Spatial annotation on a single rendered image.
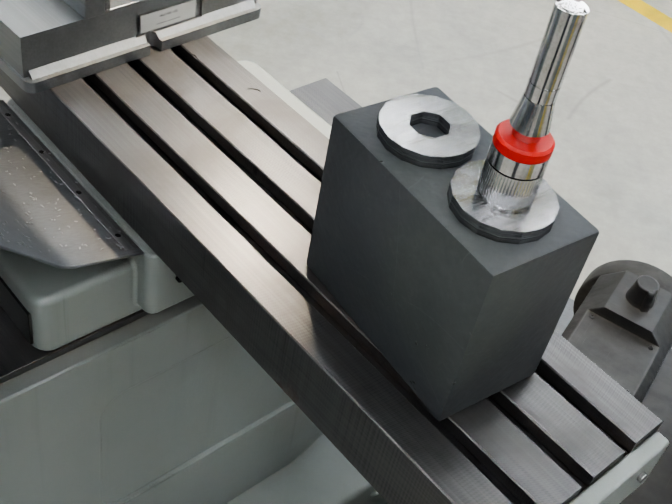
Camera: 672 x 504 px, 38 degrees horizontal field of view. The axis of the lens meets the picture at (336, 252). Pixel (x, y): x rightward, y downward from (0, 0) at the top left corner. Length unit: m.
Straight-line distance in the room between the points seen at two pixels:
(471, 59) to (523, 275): 2.50
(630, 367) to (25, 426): 0.87
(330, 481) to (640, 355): 0.57
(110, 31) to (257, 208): 0.31
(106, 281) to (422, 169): 0.43
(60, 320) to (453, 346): 0.48
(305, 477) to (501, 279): 1.04
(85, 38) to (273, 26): 2.04
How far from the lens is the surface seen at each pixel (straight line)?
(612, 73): 3.41
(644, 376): 1.54
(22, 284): 1.11
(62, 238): 1.08
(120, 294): 1.14
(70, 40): 1.19
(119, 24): 1.22
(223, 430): 1.52
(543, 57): 0.72
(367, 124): 0.86
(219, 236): 1.00
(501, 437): 0.89
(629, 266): 1.71
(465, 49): 3.29
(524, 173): 0.76
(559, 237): 0.80
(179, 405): 1.39
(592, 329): 1.57
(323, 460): 1.77
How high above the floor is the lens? 1.65
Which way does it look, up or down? 43 degrees down
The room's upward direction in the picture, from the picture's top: 12 degrees clockwise
